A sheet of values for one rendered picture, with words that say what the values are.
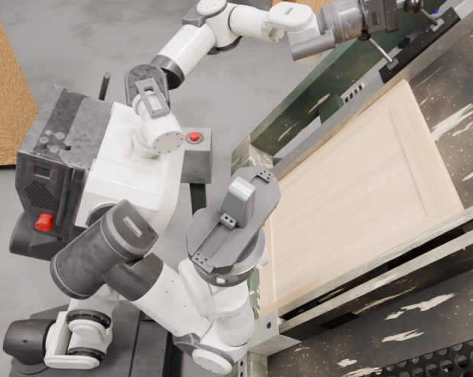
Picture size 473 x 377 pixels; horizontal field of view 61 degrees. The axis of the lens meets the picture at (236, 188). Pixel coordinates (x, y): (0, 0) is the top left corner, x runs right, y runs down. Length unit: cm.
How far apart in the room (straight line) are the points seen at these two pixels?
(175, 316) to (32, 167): 37
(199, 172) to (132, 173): 73
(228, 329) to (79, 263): 27
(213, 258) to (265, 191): 9
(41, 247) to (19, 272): 134
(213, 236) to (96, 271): 34
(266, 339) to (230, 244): 60
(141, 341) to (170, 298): 113
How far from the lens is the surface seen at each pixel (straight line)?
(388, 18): 99
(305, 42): 95
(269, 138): 146
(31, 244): 111
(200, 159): 145
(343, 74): 133
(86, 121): 86
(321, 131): 117
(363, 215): 95
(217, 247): 40
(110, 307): 137
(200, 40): 108
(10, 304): 236
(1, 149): 277
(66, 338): 188
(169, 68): 102
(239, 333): 72
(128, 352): 188
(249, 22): 106
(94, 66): 371
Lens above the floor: 191
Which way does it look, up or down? 49 degrees down
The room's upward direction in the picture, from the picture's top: 2 degrees clockwise
